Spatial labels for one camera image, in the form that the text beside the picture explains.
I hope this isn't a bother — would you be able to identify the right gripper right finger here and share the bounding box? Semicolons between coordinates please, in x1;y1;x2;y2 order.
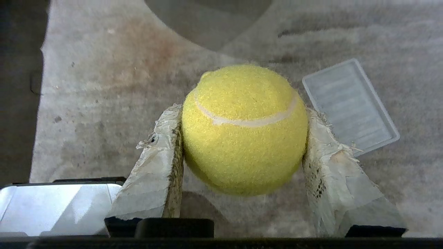
302;108;407;238

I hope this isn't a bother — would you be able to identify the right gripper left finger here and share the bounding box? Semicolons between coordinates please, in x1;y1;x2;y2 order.
105;103;184;238

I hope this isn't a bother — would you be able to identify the yellow tennis ball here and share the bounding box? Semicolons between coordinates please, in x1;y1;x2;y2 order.
181;64;309;196

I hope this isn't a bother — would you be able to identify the clear plastic box lid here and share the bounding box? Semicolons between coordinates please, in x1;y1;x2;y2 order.
302;58;401;157

